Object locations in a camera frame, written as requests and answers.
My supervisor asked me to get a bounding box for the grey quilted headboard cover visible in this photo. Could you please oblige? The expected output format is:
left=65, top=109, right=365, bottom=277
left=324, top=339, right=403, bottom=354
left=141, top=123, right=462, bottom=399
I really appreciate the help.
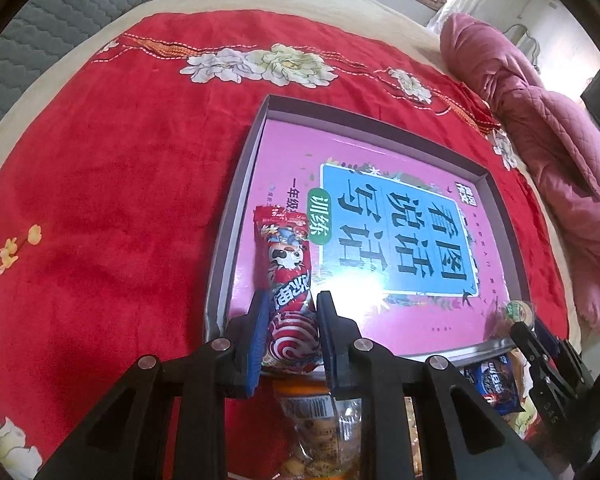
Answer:
left=0, top=0, right=149, bottom=121

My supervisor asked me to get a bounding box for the red panda candy pack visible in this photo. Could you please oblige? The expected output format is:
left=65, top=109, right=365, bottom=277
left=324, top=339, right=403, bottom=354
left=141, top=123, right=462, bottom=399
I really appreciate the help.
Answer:
left=253, top=206, right=322, bottom=374

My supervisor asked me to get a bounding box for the yellow rice cracker bag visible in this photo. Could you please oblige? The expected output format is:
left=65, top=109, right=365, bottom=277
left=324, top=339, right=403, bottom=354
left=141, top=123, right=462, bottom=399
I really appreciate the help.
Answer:
left=398, top=354, right=546, bottom=479

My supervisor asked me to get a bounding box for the round green-label pastry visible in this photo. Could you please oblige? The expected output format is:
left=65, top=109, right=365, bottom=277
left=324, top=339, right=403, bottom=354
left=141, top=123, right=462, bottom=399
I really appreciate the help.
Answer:
left=503, top=300, right=535, bottom=328

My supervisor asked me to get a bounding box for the pink book in tray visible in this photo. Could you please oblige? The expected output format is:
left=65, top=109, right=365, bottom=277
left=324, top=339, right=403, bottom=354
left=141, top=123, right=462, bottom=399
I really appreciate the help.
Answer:
left=247, top=119, right=509, bottom=356

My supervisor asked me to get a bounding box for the red floral blanket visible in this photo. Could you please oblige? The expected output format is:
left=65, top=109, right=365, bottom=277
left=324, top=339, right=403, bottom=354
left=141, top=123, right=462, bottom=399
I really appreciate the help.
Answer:
left=0, top=10, right=568, bottom=479

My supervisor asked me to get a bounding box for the blue Oreo cookie pack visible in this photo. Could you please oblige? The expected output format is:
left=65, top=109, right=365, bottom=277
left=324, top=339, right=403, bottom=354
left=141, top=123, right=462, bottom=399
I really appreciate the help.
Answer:
left=463, top=354, right=522, bottom=416

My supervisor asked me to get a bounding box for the grey box lid tray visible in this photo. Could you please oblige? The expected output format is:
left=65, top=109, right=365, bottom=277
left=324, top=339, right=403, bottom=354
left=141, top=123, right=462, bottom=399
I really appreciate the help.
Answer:
left=204, top=96, right=530, bottom=365

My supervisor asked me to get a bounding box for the orange-edged clear biscuit bag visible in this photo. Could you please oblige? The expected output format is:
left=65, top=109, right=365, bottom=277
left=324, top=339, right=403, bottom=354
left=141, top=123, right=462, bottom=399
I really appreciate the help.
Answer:
left=273, top=378, right=363, bottom=479

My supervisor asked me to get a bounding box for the pink quilted duvet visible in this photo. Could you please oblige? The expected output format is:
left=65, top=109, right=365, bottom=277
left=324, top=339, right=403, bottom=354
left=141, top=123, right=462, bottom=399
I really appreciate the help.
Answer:
left=440, top=13, right=600, bottom=334

